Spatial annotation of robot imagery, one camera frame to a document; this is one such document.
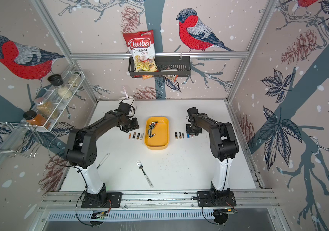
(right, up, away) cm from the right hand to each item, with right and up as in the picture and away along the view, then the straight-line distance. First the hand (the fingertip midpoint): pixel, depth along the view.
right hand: (191, 131), depth 101 cm
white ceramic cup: (-52, +24, +9) cm, 58 cm away
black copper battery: (-11, -3, -3) cm, 12 cm away
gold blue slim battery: (-6, -3, -3) cm, 7 cm away
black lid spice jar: (-75, +26, -24) cm, 83 cm away
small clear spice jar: (-74, +33, -16) cm, 83 cm away
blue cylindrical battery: (-3, -3, -3) cm, 5 cm away
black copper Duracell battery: (-40, -2, -3) cm, 41 cm away
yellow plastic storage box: (-24, -3, -4) cm, 25 cm away
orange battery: (-44, -3, -1) cm, 44 cm away
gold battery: (-27, +5, +2) cm, 27 cm away
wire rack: (-84, +1, -35) cm, 91 cm away
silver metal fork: (-33, -19, -16) cm, 42 cm away
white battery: (-35, -3, -3) cm, 36 cm away
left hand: (-36, +6, -6) cm, 37 cm away
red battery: (0, -3, -4) cm, 4 cm away
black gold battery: (-38, -3, -4) cm, 38 cm away
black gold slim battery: (-8, -3, -4) cm, 9 cm away
